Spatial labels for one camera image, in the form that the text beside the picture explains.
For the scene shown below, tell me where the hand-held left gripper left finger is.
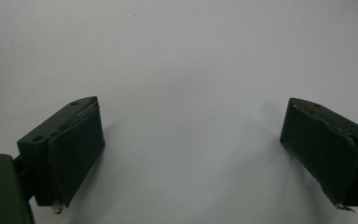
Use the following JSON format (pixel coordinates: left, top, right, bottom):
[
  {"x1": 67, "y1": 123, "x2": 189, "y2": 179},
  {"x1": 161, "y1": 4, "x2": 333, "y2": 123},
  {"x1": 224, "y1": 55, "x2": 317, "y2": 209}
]
[{"x1": 17, "y1": 95, "x2": 106, "y2": 215}]

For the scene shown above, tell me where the pale blue table mat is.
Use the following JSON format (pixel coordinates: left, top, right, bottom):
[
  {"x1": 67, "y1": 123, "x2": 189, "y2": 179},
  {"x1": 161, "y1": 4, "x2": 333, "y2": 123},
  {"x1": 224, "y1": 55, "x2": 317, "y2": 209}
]
[{"x1": 0, "y1": 0, "x2": 358, "y2": 224}]

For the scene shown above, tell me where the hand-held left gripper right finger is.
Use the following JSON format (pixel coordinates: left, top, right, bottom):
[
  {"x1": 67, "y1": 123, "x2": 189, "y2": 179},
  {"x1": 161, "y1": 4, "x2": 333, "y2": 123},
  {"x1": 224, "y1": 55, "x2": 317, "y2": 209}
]
[{"x1": 280, "y1": 97, "x2": 358, "y2": 213}]

